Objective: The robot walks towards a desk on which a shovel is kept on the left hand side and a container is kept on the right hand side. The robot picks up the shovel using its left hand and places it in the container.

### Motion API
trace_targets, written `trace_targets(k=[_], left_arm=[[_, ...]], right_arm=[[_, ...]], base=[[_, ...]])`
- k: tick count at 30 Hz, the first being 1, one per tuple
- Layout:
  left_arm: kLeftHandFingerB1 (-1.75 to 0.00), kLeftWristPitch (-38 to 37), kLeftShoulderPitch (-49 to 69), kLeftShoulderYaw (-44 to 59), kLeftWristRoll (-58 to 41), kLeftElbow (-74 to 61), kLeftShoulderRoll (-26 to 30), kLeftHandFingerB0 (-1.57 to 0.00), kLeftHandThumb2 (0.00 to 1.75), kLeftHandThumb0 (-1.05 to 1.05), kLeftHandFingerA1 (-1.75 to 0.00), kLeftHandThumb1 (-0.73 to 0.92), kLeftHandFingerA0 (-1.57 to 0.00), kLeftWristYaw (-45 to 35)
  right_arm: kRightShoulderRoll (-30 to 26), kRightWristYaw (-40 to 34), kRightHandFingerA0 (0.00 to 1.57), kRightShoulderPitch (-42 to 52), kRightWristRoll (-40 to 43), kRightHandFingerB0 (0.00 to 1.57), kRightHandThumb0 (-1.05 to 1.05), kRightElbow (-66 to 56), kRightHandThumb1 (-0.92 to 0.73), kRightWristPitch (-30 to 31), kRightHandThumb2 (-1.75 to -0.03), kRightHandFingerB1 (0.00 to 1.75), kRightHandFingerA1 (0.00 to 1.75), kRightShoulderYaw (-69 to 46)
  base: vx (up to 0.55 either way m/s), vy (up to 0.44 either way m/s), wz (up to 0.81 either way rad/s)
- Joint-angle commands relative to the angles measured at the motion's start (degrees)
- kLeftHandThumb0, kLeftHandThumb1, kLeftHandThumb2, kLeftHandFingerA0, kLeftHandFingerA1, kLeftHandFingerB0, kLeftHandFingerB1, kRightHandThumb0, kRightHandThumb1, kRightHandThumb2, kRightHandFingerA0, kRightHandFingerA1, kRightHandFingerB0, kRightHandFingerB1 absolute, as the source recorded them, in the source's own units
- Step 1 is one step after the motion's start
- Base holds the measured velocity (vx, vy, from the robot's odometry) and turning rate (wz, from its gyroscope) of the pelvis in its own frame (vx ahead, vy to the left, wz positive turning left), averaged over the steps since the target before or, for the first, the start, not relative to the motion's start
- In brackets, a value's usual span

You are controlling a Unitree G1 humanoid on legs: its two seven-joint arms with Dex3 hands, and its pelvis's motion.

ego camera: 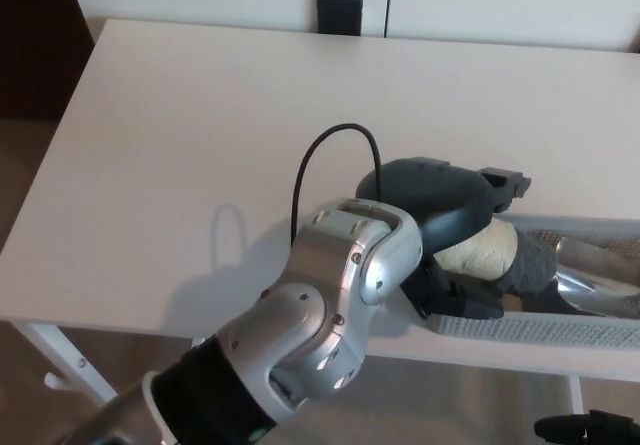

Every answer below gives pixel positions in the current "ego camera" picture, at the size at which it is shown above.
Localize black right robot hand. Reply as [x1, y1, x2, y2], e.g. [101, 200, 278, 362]
[533, 408, 640, 445]

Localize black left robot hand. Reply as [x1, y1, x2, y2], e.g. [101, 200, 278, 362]
[353, 156, 532, 321]

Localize metal shovel with handle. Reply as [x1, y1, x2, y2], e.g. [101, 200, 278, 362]
[432, 219, 640, 319]

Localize grey plastic basket container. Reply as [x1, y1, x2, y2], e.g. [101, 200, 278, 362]
[409, 212, 640, 354]

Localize white desk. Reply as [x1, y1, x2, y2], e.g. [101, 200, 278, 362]
[0, 18, 640, 416]

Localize dark brown furniture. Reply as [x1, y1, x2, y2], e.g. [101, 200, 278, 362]
[0, 0, 96, 124]

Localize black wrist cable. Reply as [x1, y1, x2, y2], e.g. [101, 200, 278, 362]
[291, 123, 384, 244]

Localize black cabinet handle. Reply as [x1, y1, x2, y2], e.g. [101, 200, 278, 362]
[316, 0, 364, 37]

